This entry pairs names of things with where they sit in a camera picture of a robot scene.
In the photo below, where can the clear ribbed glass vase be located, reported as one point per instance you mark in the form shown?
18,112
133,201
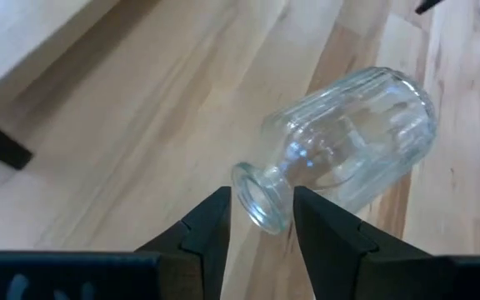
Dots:
348,133

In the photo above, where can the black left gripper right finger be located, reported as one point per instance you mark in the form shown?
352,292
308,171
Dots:
369,275

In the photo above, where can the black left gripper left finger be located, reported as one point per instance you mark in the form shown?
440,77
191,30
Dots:
161,271

